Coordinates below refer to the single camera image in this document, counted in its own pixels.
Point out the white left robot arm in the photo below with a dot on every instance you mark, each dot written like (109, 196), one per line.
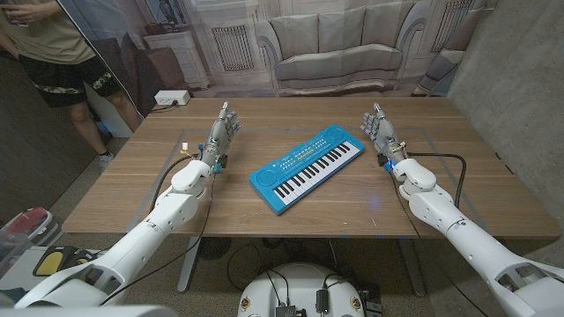
(145, 229)

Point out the black floor power box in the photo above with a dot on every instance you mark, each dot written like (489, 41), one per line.
(372, 304)

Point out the clear plastic bin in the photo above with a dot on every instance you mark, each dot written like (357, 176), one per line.
(11, 251)

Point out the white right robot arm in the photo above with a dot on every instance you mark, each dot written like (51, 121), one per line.
(467, 238)

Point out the grey metal table leg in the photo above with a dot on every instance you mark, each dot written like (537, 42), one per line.
(413, 268)
(188, 264)

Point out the white low platform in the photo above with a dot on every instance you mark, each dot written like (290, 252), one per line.
(26, 282)

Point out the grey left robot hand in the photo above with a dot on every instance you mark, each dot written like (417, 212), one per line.
(220, 134)

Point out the black round floor fan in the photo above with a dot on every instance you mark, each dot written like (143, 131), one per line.
(214, 247)

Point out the white power strip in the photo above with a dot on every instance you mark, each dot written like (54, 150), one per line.
(171, 97)

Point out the yellow black foot pedal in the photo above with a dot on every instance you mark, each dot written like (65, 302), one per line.
(83, 256)
(50, 263)

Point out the blue toy piano keyboard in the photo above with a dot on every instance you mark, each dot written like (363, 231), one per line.
(304, 169)

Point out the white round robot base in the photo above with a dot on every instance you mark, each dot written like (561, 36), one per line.
(299, 286)

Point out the red lidded plastic box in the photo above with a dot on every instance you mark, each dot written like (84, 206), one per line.
(26, 220)

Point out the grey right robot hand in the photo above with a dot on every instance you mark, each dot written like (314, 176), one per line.
(384, 132)

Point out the person in olive shirt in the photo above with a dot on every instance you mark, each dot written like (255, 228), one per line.
(48, 39)

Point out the black adapter on base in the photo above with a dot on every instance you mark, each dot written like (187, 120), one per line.
(322, 301)

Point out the printed sofa room backdrop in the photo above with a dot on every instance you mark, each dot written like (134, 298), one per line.
(335, 44)

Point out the grey metal hub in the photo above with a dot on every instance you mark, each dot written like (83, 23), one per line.
(285, 311)

